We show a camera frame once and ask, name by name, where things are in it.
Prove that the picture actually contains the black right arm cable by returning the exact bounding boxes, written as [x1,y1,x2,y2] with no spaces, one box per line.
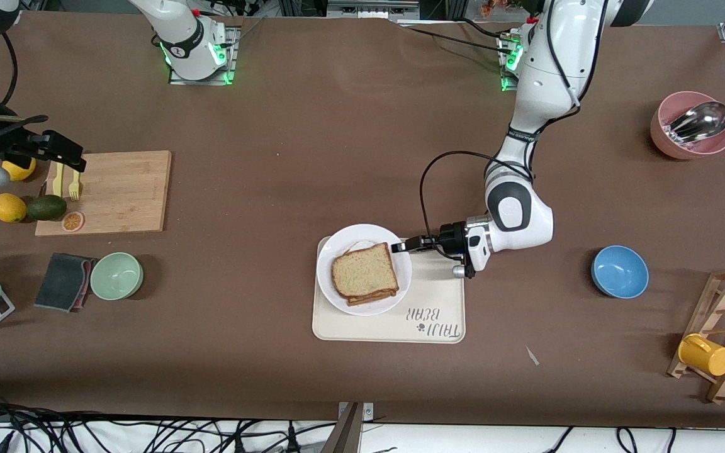
[0,31,20,106]

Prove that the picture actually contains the small metal edge bracket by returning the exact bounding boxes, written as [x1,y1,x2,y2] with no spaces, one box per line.
[337,401,375,420]

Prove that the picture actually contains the white round plate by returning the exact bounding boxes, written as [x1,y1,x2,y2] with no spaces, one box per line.
[316,224,413,317]

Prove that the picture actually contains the yellow lemon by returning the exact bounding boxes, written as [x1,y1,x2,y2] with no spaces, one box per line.
[0,193,28,224]
[3,157,38,182]

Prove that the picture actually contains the blue bowl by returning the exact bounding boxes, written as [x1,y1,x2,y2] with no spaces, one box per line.
[591,245,650,299]

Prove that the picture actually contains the grey metal post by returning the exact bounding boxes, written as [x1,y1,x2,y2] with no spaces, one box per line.
[318,403,364,453]

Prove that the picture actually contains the cream bear print tray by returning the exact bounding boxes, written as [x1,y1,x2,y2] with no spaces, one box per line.
[312,237,466,344]

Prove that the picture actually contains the yellow mug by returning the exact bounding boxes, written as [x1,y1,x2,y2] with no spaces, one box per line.
[678,333,725,378]

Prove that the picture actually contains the wooden cutting board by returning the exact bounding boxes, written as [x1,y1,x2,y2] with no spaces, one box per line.
[35,150,173,238]

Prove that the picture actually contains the shiny metal spoon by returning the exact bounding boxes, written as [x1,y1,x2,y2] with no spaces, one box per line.
[670,91,725,143]

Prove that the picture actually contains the grey metal equipment box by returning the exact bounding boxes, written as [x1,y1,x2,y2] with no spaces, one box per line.
[327,0,421,23]

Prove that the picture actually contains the dark grey folded cloth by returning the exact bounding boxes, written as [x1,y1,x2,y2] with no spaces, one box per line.
[34,253,96,313]

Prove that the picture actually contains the crinkled silver foil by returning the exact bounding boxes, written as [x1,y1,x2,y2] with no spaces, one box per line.
[663,121,694,150]

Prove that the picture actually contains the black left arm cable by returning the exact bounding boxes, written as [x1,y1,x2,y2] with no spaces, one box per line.
[419,150,534,238]

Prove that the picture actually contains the pale green bowl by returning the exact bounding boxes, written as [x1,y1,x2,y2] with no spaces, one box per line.
[90,252,145,301]

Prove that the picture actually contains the pink bowl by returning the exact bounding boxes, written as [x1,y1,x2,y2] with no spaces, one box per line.
[649,91,725,160]

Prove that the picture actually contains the dark green avocado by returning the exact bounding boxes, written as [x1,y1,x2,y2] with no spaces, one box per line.
[26,194,68,222]

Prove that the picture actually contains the tangled black floor cables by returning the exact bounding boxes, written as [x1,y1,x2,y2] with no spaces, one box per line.
[0,390,338,453]

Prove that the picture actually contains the black cable on table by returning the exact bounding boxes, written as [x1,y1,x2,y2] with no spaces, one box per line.
[397,22,515,55]

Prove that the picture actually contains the brown bread slice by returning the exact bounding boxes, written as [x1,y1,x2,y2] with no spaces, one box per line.
[331,243,400,299]
[344,284,400,308]

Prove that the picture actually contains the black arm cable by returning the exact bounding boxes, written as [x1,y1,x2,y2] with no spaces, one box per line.
[419,150,534,238]
[0,31,20,106]

